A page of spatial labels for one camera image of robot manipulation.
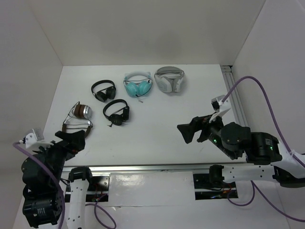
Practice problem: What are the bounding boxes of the black headphones rear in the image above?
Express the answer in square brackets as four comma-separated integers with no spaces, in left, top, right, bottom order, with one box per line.
[91,80,116,102]

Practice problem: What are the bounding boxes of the teal white headphones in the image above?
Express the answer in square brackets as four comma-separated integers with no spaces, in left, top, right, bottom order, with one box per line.
[123,71,153,97]

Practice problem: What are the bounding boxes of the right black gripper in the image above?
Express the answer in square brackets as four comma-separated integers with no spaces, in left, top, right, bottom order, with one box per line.
[174,109,234,159]

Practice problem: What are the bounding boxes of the brown silver headphones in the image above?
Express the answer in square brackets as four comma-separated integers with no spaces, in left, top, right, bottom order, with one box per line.
[61,101,93,138]

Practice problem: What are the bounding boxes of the front aluminium rail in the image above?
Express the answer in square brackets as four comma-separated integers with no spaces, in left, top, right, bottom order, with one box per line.
[61,162,248,174]

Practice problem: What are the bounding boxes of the right aluminium rail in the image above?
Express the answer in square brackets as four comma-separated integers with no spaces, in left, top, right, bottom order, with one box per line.
[220,65,248,126]

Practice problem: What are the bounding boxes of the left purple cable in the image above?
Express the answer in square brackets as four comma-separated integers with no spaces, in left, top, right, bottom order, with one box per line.
[13,142,66,229]

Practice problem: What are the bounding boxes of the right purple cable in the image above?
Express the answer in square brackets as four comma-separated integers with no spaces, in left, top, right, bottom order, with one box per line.
[224,75,305,229]

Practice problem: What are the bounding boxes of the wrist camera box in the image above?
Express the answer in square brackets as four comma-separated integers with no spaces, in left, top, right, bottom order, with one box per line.
[23,128,51,150]
[209,95,232,123]

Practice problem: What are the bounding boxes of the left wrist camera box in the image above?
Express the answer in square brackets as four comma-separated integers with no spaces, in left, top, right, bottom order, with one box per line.
[23,128,51,150]

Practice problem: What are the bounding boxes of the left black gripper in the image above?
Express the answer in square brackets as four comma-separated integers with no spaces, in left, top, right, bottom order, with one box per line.
[33,128,85,184]

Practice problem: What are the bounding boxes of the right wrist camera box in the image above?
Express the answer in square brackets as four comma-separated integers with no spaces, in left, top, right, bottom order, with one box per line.
[209,95,232,123]

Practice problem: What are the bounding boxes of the white glossy cover plate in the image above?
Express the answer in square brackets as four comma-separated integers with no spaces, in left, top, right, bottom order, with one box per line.
[108,172,195,207]

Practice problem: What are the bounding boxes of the black headphones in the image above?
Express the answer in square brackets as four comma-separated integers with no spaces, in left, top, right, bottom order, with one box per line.
[102,99,130,127]
[91,80,116,102]

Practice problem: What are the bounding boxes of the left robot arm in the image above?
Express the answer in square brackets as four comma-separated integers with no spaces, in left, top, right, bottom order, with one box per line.
[21,129,94,229]

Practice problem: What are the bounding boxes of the grey white gaming headset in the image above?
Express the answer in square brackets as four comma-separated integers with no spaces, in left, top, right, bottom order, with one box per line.
[154,66,185,93]

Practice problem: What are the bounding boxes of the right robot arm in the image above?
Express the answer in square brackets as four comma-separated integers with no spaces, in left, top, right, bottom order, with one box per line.
[177,115,305,188]

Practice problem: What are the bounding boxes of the purple cable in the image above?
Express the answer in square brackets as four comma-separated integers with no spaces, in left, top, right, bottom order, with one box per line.
[13,142,66,229]
[224,75,305,229]

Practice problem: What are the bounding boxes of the aluminium rail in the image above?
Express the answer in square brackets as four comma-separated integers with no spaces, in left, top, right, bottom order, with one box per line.
[220,65,248,126]
[61,162,248,174]

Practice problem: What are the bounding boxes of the black headphones front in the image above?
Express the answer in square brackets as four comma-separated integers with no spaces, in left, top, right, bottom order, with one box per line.
[102,99,130,127]

